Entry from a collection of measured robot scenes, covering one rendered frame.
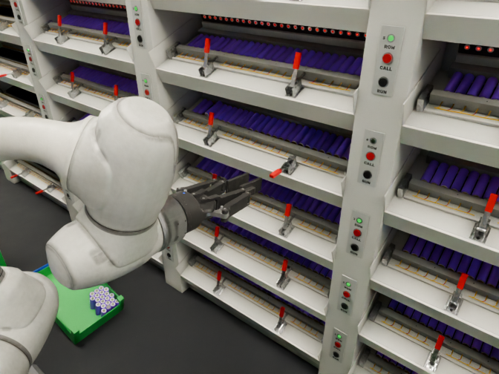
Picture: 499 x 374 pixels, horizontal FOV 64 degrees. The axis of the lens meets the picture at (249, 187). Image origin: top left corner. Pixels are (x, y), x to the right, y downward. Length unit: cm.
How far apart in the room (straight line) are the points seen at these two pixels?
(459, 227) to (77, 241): 69
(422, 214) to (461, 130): 20
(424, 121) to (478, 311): 43
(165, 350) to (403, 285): 83
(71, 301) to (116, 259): 108
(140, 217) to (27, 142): 16
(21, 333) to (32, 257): 98
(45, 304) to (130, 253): 55
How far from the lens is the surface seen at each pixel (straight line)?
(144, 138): 47
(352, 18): 81
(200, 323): 153
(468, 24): 75
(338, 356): 125
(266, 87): 96
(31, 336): 107
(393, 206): 90
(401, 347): 114
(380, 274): 102
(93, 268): 58
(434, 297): 100
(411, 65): 78
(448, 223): 89
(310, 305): 119
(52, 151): 53
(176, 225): 66
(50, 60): 182
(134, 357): 148
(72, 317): 162
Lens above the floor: 116
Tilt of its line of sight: 31 degrees down
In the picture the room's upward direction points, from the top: straight up
